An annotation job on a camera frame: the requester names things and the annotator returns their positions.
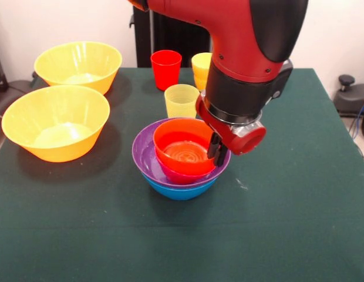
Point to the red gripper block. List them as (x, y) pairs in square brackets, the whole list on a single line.
[(246, 144)]

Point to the small red-orange bowl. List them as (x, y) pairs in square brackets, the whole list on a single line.
[(182, 138)]

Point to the small pink bowl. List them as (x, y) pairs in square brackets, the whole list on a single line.
[(179, 177)]

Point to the purple bowl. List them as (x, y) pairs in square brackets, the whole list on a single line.
[(144, 152)]

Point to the red cup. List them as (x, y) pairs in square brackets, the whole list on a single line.
[(165, 70)]

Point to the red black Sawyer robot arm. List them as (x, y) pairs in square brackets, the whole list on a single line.
[(243, 58)]

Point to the blue bowl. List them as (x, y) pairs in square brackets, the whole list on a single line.
[(179, 194)]

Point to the pale yellow translucent cup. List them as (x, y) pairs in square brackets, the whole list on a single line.
[(180, 101)]

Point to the yellow stepped cup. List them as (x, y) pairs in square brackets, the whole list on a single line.
[(201, 70)]

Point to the black tripod base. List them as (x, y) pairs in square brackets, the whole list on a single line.
[(19, 88), (353, 100)]

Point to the dark green table cloth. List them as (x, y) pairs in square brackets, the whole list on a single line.
[(82, 223)]

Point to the large orange bowl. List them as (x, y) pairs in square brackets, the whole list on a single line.
[(53, 123), (77, 64)]

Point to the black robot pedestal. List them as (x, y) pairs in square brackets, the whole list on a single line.
[(176, 38)]

